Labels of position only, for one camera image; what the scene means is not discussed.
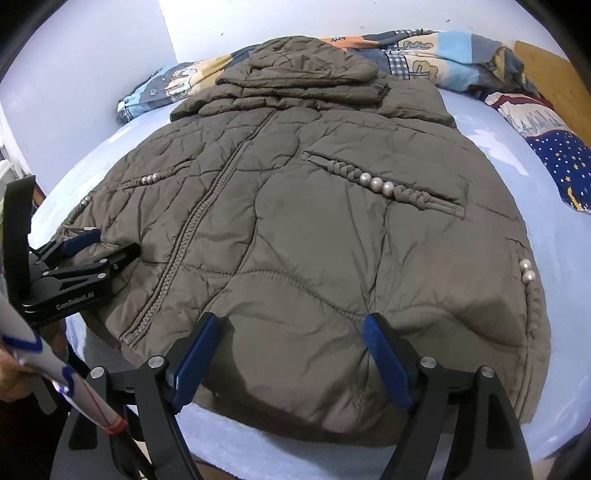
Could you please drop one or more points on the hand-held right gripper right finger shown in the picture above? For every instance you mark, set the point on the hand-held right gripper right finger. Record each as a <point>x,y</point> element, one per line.
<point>388,362</point>

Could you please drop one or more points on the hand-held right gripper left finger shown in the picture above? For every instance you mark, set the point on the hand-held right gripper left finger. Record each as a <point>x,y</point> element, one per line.
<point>194,362</point>

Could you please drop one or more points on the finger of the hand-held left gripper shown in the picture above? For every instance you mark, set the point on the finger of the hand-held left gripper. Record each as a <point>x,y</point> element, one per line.
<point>81,242</point>
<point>106,263</point>

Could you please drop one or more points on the brown quilted jacket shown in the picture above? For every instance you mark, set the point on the brown quilted jacket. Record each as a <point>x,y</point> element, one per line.
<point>323,230</point>

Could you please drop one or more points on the white strip with coloured lines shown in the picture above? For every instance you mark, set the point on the white strip with coloured lines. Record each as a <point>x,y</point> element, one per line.
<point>27,344</point>

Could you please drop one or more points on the light blue cloud bed sheet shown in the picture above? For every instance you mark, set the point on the light blue cloud bed sheet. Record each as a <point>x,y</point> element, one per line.
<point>554,258</point>

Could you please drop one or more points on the navy starry pillow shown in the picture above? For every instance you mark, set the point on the navy starry pillow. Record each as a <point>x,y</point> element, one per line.
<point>554,152</point>

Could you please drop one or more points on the patchwork cartoon quilt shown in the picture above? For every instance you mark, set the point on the patchwork cartoon quilt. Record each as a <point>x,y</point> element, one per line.
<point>443,55</point>

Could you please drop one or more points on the wooden headboard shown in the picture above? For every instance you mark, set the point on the wooden headboard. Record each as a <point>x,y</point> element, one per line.
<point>558,78</point>

